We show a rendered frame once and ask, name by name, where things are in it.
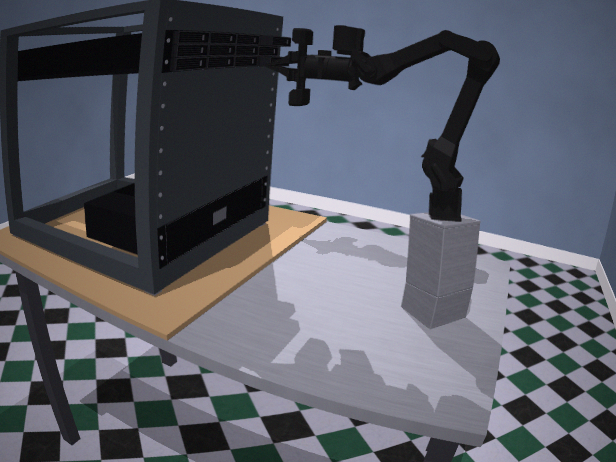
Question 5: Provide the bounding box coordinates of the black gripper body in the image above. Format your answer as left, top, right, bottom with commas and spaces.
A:
288, 28, 331, 106

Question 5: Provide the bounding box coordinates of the black server rack frame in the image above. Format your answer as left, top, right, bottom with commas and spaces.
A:
0, 0, 283, 296

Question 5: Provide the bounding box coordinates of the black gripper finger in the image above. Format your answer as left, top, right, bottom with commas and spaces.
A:
266, 65, 297, 81
266, 51, 296, 65

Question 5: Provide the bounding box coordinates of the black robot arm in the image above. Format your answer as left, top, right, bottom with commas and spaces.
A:
318, 25, 500, 222

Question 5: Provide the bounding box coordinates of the tan flat board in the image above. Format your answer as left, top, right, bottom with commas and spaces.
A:
0, 206, 327, 340

